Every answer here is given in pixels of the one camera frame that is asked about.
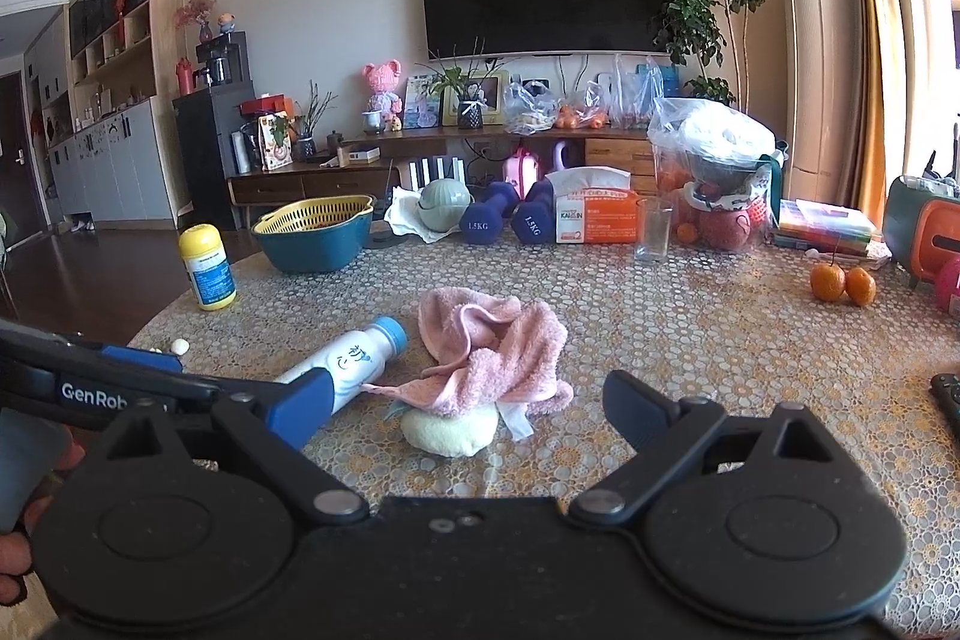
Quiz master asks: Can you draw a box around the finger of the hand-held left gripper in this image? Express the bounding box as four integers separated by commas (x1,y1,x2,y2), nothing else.
0,317,186,377

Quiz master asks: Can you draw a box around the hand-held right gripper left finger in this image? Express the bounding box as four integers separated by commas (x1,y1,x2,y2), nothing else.
97,370,370,525

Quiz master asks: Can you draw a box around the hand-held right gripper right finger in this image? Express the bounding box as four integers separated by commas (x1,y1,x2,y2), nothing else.
568,370,850,527

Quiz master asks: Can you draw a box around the white bottle with blue cap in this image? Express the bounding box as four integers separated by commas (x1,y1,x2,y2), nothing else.
274,316,409,417

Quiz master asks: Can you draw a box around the pink fluffy towel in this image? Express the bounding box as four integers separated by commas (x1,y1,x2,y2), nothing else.
364,286,575,422

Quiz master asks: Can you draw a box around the person's left hand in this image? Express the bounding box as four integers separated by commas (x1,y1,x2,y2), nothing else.
0,443,86,608

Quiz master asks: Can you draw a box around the yellow supplement bottle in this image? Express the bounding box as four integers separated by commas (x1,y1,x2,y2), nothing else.
178,224,238,312

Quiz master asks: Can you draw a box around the cream yellow sponge cloth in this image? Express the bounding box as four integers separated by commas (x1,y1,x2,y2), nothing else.
401,401,500,459

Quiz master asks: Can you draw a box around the blue plastic basin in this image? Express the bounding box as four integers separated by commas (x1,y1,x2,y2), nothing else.
255,211,374,276

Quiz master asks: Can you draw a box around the clear drinking glass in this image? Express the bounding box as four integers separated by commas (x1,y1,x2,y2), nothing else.
634,196,674,263

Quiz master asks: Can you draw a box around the yellow colander basket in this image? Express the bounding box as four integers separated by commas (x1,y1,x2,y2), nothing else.
251,194,376,235

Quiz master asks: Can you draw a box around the orange and white tissue pack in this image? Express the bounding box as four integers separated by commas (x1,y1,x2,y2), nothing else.
545,166,639,246

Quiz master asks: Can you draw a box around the black mini fridge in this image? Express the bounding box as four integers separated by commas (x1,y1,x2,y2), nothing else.
172,80,257,230

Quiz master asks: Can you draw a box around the blue dumbbell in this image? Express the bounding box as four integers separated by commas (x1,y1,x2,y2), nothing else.
511,180,557,246
458,181,520,246

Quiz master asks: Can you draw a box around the tangerine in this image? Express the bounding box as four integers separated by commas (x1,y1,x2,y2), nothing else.
810,263,849,303
845,266,878,308

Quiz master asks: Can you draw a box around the dark wooden door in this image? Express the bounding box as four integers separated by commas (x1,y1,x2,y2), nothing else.
0,70,48,252

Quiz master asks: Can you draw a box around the pale green lidded bowl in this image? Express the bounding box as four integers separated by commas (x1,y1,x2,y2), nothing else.
416,178,474,233

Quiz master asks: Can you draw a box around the printed snack bag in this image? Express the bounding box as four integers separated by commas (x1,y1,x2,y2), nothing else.
258,113,296,171

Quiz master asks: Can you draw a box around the clear bag of groceries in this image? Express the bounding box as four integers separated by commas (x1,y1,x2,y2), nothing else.
646,98,785,256

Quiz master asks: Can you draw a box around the stack of books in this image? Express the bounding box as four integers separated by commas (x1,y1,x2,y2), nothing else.
771,198,893,273

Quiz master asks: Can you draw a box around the small pink bag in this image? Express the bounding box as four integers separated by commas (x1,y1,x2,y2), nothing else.
502,148,542,189

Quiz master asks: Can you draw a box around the white router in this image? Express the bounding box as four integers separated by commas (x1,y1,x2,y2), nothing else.
403,155,471,192

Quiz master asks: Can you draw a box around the twig plant in dark vase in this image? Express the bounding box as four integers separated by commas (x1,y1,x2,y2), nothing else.
295,80,340,162

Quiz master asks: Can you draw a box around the wooden television console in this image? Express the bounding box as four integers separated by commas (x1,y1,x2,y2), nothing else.
227,126,677,230

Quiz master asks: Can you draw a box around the plastic bag of oranges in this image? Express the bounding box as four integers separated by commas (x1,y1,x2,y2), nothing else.
554,83,610,133

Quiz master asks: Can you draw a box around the black remote control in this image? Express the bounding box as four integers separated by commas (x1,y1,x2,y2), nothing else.
929,371,960,421

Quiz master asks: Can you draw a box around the tall clear plastic bag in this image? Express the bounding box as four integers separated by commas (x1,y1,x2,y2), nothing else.
606,53,667,130

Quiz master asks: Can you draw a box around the black coffee machine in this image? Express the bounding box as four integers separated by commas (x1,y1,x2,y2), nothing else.
196,30,249,87

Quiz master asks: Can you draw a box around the framed picture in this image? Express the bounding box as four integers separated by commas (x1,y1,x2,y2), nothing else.
404,73,445,130

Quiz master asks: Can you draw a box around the pink bear figure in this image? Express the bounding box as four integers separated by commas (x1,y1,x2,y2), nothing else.
363,58,404,125

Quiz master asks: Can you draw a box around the green and orange tissue holder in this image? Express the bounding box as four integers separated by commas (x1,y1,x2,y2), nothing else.
882,174,960,291

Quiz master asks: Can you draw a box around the pink round object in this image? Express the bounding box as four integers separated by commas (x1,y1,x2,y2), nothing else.
935,255,960,316

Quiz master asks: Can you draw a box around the green plant in black vase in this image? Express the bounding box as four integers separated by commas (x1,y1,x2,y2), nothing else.
417,38,512,131

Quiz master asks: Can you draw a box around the white standing air conditioner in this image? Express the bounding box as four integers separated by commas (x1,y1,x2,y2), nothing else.
758,0,865,203

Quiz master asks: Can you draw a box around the tall potted tree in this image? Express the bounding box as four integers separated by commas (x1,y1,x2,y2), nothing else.
651,0,778,110

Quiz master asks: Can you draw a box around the yellow curtain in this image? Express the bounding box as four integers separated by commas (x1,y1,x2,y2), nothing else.
820,0,920,223

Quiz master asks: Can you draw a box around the wall cabinet with shelves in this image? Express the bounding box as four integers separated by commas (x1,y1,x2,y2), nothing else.
22,0,185,226

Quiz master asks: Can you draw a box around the yellow photo frame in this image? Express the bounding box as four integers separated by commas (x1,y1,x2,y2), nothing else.
442,69,512,127

